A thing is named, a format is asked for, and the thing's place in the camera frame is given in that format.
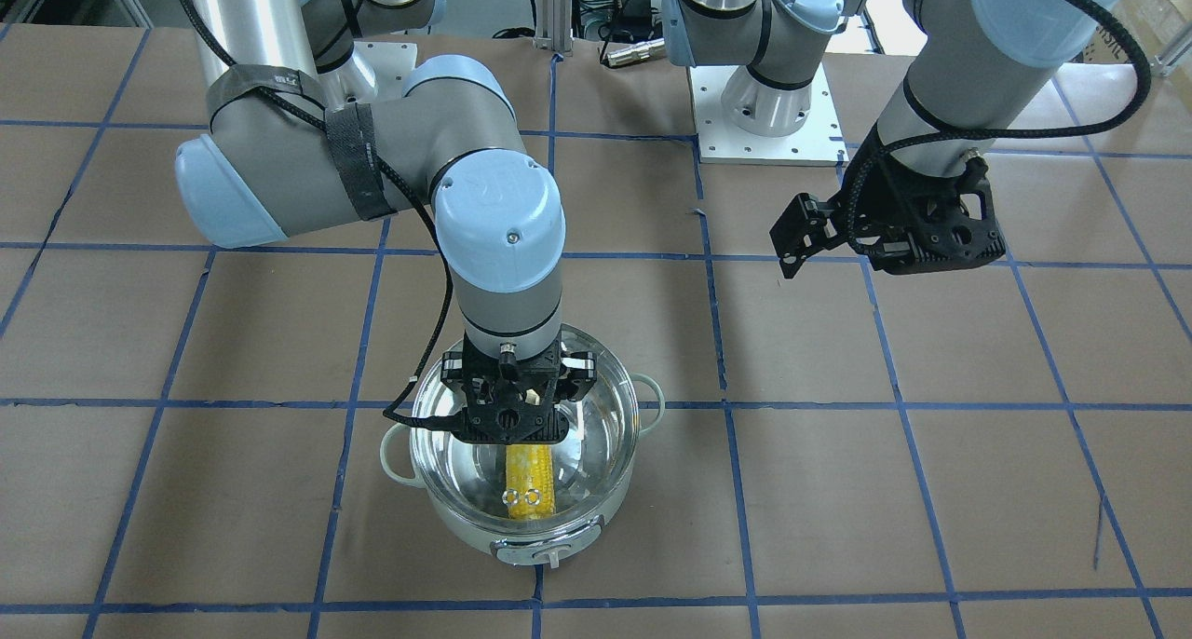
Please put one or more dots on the yellow corn cob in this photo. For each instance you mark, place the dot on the yellow corn cob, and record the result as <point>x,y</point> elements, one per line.
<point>528,470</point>

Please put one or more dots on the pale green cooking pot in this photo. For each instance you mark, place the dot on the pale green cooking pot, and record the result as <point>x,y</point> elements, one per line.
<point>539,548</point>

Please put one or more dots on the cardboard box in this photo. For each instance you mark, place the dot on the cardboard box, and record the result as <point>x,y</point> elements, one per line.
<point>1153,23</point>

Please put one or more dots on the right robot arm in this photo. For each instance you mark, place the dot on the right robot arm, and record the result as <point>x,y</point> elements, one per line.
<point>293,148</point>

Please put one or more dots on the silver metal connector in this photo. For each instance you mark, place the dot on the silver metal connector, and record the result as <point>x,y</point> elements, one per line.
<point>633,54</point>

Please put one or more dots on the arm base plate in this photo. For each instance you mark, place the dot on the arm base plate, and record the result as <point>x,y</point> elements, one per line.
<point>740,121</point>
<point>377,70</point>

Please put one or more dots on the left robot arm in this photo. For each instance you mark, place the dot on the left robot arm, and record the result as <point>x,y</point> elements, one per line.
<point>983,62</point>

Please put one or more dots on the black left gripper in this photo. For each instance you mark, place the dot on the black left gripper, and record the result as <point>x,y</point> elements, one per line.
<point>901,197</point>

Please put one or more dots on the glass pot lid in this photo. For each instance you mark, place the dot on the glass pot lid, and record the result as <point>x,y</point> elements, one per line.
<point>591,467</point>

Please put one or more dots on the aluminium frame post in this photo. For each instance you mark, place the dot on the aluminium frame post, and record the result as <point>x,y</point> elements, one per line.
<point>553,26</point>

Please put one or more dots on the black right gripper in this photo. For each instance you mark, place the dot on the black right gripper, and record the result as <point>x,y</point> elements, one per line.
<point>454,370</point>

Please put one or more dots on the black power brick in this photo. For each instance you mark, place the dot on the black power brick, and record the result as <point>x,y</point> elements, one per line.
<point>633,13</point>

